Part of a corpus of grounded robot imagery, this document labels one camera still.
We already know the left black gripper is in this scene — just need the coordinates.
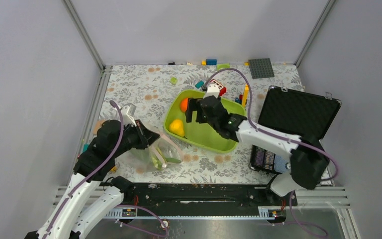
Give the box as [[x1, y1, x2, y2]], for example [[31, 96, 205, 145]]
[[113, 119, 161, 156]]

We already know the orange toy fruit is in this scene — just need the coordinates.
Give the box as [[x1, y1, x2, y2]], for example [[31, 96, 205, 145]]
[[179, 98, 189, 113]]

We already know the clear zip top bag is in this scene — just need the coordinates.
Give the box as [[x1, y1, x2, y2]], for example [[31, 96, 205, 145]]
[[127, 125, 184, 172]]

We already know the white green toy leek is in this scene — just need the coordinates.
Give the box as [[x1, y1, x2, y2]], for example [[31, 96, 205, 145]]
[[150, 145, 184, 171]]

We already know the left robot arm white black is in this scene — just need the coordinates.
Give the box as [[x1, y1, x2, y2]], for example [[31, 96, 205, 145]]
[[25, 119, 160, 239]]

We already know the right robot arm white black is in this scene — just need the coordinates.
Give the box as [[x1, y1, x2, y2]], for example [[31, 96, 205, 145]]
[[186, 96, 331, 205]]

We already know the red white window brick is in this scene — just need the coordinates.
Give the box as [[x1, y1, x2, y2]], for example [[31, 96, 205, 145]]
[[216, 83, 227, 97]]

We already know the green plastic tray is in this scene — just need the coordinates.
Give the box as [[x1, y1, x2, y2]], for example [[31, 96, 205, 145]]
[[164, 89, 237, 153]]

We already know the teal small brick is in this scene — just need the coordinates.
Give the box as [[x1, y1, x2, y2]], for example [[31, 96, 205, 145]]
[[195, 81, 204, 89]]

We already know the yellow blue brick tower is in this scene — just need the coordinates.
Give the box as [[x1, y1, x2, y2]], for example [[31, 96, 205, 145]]
[[234, 84, 249, 107]]

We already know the tan curved wooden piece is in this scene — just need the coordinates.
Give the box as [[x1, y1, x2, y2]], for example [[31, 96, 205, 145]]
[[92, 119, 105, 135]]

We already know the green arch brick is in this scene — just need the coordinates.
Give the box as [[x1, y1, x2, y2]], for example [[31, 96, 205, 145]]
[[216, 63, 230, 71]]

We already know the floral table mat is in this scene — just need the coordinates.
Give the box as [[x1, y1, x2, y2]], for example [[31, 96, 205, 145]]
[[91, 65, 305, 184]]

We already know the small green brick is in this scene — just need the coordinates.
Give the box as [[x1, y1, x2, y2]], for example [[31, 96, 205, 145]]
[[170, 77, 178, 85]]

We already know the blue yellow brick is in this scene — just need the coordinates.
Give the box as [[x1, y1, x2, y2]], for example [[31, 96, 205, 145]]
[[201, 59, 217, 66]]

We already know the teal brick at edge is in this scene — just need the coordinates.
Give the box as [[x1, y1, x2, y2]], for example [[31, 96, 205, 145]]
[[82, 144, 89, 152]]

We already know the grey brick baseplate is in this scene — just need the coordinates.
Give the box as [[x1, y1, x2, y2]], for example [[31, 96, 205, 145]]
[[248, 58, 275, 79]]

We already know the black poker chip case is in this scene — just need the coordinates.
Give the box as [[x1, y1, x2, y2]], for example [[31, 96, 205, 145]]
[[250, 86, 342, 174]]

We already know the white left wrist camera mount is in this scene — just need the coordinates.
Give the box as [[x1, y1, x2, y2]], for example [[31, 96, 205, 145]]
[[120, 104, 137, 127]]

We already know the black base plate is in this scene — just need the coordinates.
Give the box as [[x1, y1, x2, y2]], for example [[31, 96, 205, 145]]
[[97, 177, 297, 218]]

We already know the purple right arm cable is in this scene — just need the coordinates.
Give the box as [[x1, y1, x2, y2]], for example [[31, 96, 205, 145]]
[[204, 67, 340, 181]]

